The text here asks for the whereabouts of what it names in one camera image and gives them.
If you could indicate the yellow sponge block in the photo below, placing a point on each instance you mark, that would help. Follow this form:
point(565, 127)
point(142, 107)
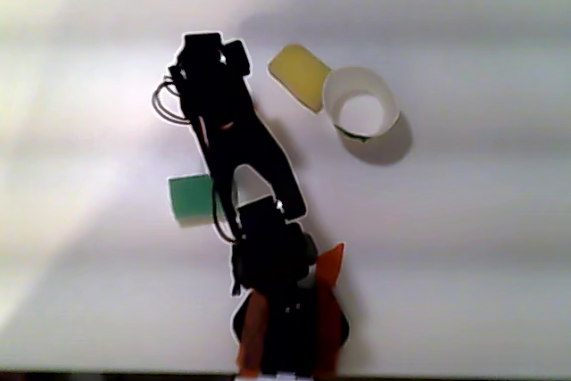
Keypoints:
point(296, 73)

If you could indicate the green sponge block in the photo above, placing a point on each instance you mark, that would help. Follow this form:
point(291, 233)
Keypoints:
point(192, 198)

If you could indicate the white paper cup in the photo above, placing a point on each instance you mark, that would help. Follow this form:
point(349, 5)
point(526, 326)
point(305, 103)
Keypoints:
point(361, 111)

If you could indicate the orange table clamp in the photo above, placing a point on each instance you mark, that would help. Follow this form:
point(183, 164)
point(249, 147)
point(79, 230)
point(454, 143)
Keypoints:
point(252, 332)
point(330, 274)

